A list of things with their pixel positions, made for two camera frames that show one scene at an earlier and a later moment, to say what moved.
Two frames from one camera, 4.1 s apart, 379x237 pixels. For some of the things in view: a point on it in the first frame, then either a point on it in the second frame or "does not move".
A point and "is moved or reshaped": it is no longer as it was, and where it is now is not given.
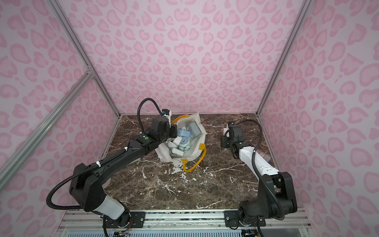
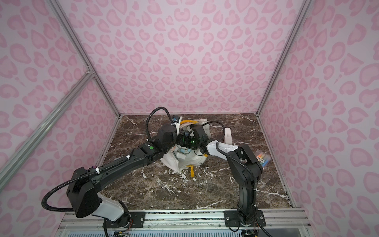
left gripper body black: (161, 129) -> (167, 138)
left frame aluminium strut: (8, 169) does not move
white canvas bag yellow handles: (188, 143) is moved or reshaped
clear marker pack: (265, 155) does not move
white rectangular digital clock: (176, 153) is moved or reshaped
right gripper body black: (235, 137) -> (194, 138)
